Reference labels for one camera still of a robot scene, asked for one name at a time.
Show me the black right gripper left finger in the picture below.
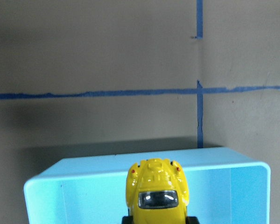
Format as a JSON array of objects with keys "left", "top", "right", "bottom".
[{"left": 121, "top": 216, "right": 133, "bottom": 224}]

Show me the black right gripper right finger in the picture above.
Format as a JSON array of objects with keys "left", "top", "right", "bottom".
[{"left": 186, "top": 216, "right": 200, "bottom": 224}]

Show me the yellow beetle toy car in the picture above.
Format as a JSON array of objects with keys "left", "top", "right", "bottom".
[{"left": 126, "top": 158, "right": 189, "bottom": 224}]

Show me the light blue plastic bin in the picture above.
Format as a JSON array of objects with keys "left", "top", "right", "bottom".
[{"left": 24, "top": 147, "right": 271, "bottom": 224}]

